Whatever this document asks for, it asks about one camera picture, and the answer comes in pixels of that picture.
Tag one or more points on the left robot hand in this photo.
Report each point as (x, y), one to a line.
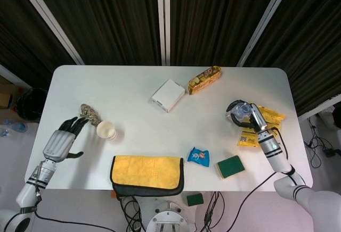
(58, 144)

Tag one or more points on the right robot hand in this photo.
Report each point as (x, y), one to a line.
(258, 117)

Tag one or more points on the clear plastic water bottle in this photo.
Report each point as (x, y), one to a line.
(243, 111)

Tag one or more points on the white paper cup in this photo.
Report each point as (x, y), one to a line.
(105, 129)

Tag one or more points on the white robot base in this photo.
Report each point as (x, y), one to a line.
(167, 216)

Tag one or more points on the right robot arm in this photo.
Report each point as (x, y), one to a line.
(271, 152)

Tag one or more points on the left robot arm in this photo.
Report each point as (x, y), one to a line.
(40, 178)

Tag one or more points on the yellow snack bag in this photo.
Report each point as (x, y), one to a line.
(274, 116)

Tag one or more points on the black trash bin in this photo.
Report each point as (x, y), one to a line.
(29, 104)

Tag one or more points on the green and yellow sponge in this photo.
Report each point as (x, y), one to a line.
(230, 166)
(195, 199)

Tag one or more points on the golden biscuit packet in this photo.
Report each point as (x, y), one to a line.
(203, 80)

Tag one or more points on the blue snack packet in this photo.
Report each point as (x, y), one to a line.
(197, 156)

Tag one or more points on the brown cardboard box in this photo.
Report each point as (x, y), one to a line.
(6, 93)

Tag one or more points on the black power adapter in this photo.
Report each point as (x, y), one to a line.
(330, 152)

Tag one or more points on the yellow microfiber cloth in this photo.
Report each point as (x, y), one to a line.
(144, 170)

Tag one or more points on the black pleated curtain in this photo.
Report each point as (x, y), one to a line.
(213, 16)
(314, 43)
(21, 29)
(106, 16)

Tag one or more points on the white cardboard box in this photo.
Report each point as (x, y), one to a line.
(167, 93)

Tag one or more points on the white frame post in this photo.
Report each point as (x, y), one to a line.
(49, 16)
(160, 16)
(265, 16)

